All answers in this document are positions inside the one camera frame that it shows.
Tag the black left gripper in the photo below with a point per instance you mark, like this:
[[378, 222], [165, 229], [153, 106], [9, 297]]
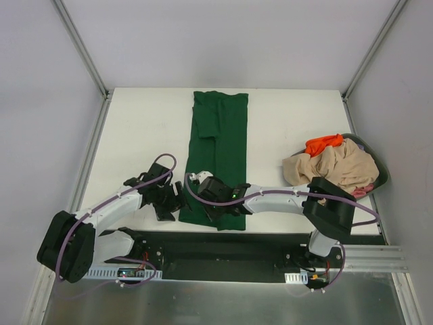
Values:
[[168, 202]]

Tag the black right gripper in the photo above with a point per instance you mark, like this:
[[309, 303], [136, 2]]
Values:
[[210, 210]]

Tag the green t shirt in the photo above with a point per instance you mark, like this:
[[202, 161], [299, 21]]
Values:
[[218, 140]]

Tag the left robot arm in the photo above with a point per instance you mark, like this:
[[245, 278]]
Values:
[[76, 241]]

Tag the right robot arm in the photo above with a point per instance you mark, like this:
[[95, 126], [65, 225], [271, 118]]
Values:
[[325, 205]]

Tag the orange t shirt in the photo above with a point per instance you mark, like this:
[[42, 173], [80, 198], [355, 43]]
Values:
[[314, 147]]

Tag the beige t shirt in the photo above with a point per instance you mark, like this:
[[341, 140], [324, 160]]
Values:
[[346, 166]]

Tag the pink t shirt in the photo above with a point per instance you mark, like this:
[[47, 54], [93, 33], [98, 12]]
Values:
[[363, 191]]

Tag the grey laundry basket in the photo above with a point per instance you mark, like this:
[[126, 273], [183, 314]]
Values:
[[364, 148]]

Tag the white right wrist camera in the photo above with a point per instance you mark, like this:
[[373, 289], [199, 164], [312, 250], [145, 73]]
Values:
[[198, 178]]

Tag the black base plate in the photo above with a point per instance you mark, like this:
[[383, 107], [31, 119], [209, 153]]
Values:
[[229, 257]]

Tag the left white cable duct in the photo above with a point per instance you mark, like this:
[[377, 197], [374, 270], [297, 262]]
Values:
[[122, 273]]

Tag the white cable duct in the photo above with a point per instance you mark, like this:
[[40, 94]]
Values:
[[122, 273], [297, 278]]

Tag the left aluminium side rail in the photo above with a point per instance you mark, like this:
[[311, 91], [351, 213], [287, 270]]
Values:
[[84, 172]]

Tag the right white cable duct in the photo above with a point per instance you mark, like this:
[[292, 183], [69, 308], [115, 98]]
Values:
[[297, 278]]

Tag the front aluminium rail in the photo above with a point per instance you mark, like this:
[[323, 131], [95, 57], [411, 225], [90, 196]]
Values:
[[361, 253]]

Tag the left aluminium frame post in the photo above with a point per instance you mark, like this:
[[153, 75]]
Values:
[[80, 47]]

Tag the aluminium frame post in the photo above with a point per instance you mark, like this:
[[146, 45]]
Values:
[[379, 39], [80, 47]]

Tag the right aluminium frame post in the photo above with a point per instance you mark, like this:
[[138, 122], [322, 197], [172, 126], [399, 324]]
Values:
[[379, 39]]

